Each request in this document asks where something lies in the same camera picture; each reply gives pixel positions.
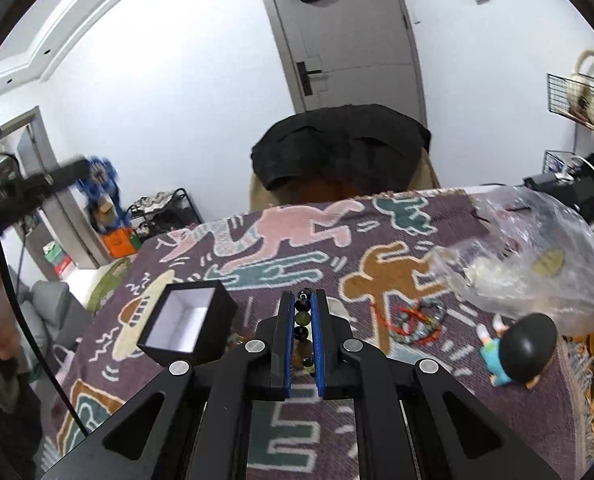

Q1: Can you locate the black metal rack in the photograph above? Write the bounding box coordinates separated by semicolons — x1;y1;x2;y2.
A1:
127;187;202;242

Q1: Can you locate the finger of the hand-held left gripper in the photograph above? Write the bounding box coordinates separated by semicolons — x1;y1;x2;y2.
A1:
0;157;92;211

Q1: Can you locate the printed purple blanket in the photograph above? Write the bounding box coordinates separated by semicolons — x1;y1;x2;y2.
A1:
42;187;594;480

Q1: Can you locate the red and green box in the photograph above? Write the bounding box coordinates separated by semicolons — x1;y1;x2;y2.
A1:
43;241;74;277

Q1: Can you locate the grey sofa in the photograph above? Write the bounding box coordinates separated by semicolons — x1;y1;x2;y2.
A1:
12;280;94;361

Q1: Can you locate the clear plastic bag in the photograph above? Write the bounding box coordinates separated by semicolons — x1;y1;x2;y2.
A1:
427;185;594;337

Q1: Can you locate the black door handle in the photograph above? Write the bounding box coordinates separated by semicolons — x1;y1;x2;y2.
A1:
296;60;328;97

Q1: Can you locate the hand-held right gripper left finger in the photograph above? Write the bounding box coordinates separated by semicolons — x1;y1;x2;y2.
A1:
42;290;295;480

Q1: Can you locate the black jewelry box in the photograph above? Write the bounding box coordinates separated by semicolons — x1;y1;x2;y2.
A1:
137;280;238;367

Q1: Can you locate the red string bracelet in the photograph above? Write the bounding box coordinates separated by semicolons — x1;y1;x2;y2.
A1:
371;299;444;347

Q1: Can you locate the blue toy robot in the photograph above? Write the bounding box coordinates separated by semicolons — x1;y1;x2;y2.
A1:
74;156;128;233

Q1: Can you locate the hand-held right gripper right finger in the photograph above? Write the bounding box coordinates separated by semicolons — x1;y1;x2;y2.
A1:
311;289;560;480

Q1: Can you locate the amber and black bead bracelet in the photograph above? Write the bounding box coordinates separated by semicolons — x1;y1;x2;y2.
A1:
292;287;314;378

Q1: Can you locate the black cloth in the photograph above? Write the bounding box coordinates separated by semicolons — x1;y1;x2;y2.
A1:
251;104;432;192

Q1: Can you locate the dark beaded bracelet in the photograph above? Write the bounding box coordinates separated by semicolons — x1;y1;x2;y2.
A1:
396;299;448;346

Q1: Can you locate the large black wire basket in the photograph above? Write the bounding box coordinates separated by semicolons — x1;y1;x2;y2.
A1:
547;72;594;142

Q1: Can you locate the tan chair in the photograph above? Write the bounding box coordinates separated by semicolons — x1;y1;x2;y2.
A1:
247;149;442;211

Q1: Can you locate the black device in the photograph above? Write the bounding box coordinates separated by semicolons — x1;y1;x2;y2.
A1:
522;155;594;241

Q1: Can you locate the grey door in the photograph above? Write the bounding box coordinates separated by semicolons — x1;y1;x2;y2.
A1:
249;0;428;127

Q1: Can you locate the orange box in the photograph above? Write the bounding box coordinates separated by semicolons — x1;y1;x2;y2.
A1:
102;227;140;259

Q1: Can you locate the small black wire basket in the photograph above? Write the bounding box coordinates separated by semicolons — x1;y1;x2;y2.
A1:
542;150;586;182

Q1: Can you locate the black-haired doll figure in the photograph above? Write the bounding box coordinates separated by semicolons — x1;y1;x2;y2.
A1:
477;312;560;391

